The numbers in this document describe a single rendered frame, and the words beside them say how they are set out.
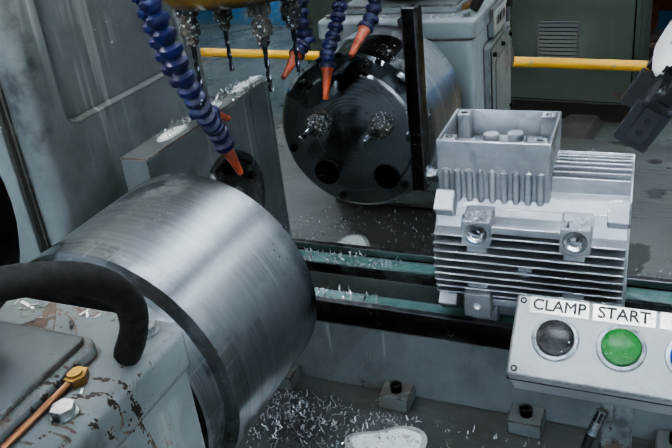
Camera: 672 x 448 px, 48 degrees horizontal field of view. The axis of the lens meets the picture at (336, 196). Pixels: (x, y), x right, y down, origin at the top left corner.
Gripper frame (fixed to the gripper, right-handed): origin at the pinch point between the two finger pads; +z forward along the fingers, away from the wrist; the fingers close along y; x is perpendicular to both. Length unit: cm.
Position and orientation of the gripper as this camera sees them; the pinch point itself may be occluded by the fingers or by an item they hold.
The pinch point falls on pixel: (636, 117)
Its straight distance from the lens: 76.6
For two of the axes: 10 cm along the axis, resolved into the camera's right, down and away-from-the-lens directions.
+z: -3.7, 7.4, 5.7
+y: 3.8, -4.4, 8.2
